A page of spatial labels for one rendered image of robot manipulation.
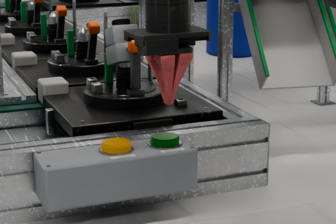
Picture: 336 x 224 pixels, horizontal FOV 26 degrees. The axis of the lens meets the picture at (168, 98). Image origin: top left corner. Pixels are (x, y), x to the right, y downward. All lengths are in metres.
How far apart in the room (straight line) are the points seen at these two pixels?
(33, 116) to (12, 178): 0.28
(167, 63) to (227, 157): 0.22
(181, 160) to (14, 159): 0.22
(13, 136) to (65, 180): 0.29
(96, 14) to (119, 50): 1.24
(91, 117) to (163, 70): 0.20
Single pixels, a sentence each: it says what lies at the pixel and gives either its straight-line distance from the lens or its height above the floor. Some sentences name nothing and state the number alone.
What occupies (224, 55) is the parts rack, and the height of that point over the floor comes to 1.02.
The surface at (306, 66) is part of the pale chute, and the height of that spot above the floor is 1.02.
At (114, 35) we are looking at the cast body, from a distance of 1.16.
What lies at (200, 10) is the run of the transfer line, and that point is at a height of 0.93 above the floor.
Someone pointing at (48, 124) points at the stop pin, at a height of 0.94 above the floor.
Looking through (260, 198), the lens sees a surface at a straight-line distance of 1.09.
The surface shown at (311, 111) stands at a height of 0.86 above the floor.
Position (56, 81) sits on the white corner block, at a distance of 1.24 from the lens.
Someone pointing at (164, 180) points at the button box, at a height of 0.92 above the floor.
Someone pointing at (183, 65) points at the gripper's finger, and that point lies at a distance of 0.95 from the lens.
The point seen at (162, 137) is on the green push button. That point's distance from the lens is 0.99.
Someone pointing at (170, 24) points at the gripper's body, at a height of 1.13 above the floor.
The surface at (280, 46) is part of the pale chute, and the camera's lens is 1.25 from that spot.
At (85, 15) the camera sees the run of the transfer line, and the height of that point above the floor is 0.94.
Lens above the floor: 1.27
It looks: 15 degrees down
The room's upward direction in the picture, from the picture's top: straight up
